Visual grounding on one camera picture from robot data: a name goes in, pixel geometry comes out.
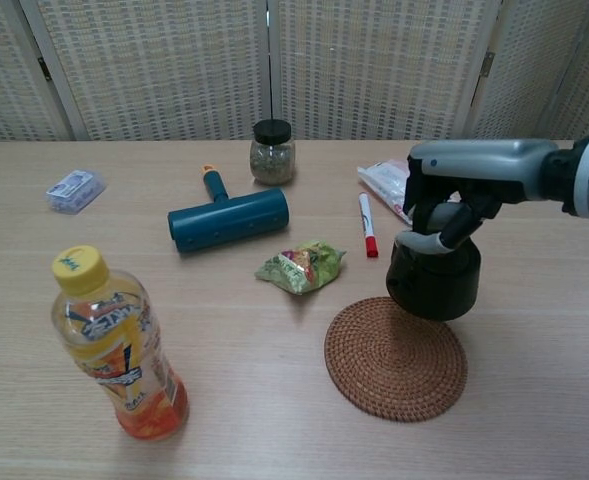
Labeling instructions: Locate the teal lint roller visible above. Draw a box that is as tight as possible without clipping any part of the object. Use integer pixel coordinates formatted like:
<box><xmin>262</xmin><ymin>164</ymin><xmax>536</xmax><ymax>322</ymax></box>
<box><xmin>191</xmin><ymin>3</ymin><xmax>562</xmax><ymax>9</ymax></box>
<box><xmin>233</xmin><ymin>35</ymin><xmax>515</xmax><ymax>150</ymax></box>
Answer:
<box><xmin>167</xmin><ymin>163</ymin><xmax>291</xmax><ymax>256</ymax></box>

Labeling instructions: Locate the white marker with red cap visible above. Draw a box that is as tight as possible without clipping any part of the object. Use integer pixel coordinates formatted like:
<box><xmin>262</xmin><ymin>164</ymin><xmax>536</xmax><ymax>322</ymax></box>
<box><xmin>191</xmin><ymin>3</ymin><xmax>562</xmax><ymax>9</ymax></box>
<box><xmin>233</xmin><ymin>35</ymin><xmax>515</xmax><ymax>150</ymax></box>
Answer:
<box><xmin>357</xmin><ymin>192</ymin><xmax>380</xmax><ymax>259</ymax></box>

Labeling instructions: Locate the black teapot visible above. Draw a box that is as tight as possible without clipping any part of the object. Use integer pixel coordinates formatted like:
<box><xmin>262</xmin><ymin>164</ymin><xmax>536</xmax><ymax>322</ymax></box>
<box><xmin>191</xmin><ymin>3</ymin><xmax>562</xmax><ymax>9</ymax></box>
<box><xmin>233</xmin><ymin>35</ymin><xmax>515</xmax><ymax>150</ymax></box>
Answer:
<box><xmin>384</xmin><ymin>234</ymin><xmax>483</xmax><ymax>322</ymax></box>

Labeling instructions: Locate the orange drink bottle yellow cap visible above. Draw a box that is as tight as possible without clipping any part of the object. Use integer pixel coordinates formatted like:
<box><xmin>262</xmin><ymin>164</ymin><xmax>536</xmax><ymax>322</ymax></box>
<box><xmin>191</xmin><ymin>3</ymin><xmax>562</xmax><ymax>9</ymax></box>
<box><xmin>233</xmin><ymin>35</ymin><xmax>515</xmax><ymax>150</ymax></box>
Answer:
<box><xmin>50</xmin><ymin>244</ymin><xmax>191</xmax><ymax>442</ymax></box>

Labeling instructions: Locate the white pink plastic packet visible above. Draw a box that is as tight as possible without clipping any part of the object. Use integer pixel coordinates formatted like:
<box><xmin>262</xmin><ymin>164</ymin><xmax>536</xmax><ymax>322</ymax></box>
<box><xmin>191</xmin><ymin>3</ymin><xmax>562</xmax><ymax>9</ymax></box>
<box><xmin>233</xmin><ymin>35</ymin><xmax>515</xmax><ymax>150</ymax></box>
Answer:
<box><xmin>356</xmin><ymin>158</ymin><xmax>416</xmax><ymax>229</ymax></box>

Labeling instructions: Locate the green snack bag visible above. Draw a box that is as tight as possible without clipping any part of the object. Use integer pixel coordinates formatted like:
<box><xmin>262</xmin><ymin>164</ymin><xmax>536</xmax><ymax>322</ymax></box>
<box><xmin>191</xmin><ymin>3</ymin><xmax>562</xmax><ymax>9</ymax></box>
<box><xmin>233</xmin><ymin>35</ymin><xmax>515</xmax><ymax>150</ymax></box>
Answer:
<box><xmin>253</xmin><ymin>238</ymin><xmax>348</xmax><ymax>296</ymax></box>

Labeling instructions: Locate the glass jar with black lid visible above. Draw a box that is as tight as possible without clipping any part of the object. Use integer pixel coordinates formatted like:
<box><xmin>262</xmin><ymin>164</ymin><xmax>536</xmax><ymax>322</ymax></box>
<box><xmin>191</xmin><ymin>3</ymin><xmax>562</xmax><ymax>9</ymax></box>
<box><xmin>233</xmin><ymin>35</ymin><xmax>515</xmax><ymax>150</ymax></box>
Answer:
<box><xmin>249</xmin><ymin>119</ymin><xmax>296</xmax><ymax>187</ymax></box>

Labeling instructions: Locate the brown woven coaster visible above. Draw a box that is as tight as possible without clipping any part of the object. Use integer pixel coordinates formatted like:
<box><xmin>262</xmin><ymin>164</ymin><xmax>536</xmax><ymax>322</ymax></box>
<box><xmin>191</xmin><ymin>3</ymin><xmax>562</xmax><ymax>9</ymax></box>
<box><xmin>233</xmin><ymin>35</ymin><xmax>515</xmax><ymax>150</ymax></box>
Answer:
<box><xmin>323</xmin><ymin>296</ymin><xmax>469</xmax><ymax>424</ymax></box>

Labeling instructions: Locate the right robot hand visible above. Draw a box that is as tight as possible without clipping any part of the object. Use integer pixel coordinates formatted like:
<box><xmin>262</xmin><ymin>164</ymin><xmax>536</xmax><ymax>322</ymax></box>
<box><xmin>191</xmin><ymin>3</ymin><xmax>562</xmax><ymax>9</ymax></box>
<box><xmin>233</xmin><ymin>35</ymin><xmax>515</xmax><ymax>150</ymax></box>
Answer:
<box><xmin>397</xmin><ymin>138</ymin><xmax>560</xmax><ymax>255</ymax></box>

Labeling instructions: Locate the woven folding screen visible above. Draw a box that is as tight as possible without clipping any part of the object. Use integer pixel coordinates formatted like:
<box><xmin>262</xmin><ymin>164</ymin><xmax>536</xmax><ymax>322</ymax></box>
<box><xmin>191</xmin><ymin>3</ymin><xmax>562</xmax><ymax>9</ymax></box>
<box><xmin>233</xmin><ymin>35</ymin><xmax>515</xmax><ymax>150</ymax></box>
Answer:
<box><xmin>0</xmin><ymin>0</ymin><xmax>589</xmax><ymax>144</ymax></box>

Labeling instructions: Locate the small clear plastic box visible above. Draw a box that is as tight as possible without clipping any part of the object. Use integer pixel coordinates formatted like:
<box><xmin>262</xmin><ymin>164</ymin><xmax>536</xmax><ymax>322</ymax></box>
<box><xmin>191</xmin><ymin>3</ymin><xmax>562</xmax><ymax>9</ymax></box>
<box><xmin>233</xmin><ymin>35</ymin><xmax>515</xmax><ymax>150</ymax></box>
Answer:
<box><xmin>44</xmin><ymin>169</ymin><xmax>108</xmax><ymax>215</ymax></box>

